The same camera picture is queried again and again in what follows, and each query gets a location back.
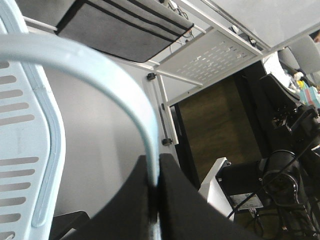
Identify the light blue plastic basket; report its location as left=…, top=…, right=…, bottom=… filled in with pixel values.
left=0, top=0, right=161, bottom=240

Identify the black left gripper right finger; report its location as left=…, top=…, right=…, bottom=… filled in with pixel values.
left=158, top=153, right=258, bottom=240

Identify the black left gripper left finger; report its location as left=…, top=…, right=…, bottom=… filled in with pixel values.
left=66, top=155, right=157, bottom=240

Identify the grey fabric storage box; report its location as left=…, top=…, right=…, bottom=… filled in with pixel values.
left=55, top=0, right=194, bottom=63

